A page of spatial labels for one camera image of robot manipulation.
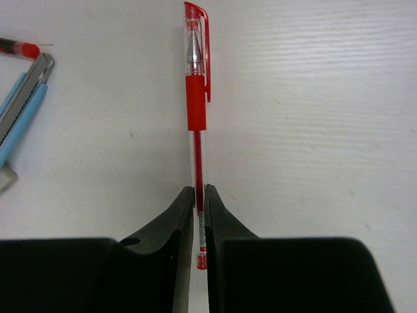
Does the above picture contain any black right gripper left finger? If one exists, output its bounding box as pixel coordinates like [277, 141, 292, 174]
[112, 186, 194, 312]

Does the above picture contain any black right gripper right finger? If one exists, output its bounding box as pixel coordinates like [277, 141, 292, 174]
[205, 185, 264, 312]

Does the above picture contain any red gel pen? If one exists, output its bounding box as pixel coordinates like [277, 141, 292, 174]
[184, 1, 211, 271]

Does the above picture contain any blue utility knife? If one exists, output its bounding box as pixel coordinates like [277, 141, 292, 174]
[1, 53, 55, 164]

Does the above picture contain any red ink clear pen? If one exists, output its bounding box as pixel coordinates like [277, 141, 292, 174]
[1, 38, 53, 62]

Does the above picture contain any white staple box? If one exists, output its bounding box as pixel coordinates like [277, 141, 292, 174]
[0, 164, 19, 194]

